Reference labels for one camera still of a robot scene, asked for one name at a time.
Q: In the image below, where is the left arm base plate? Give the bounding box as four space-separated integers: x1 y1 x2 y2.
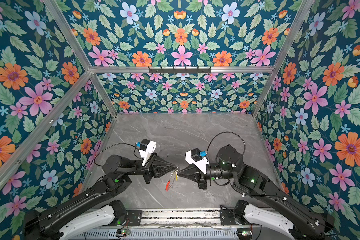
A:
122 210 143 227

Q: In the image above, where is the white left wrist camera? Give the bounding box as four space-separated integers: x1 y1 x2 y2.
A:
136 139 157 167

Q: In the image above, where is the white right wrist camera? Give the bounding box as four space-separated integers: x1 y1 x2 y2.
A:
185 148 210 175

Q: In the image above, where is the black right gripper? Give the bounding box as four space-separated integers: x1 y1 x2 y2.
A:
178 163 238 190

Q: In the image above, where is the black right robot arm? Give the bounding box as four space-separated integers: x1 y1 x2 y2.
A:
178 145 334 240

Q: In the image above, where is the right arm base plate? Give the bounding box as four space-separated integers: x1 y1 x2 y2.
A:
220 205 247 226

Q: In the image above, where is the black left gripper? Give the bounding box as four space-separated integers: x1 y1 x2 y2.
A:
124 151 176 185

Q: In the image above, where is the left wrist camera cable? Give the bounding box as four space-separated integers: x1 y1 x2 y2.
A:
93 142 139 167

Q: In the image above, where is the metal keyring with red handle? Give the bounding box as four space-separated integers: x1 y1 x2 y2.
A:
165 170 177 192

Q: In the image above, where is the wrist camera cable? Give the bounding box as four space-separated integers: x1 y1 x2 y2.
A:
206 131 247 157
93 142 139 167

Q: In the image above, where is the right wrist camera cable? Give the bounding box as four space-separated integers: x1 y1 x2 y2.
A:
206 131 247 157

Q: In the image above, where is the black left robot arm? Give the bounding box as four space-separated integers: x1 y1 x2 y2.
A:
23 153 177 240

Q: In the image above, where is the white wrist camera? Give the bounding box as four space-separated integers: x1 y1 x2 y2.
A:
185 148 210 175
136 139 157 167

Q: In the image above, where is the black wall hook rail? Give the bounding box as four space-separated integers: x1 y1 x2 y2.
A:
148 67 212 74

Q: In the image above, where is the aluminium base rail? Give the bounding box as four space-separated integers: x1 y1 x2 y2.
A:
68 207 292 240

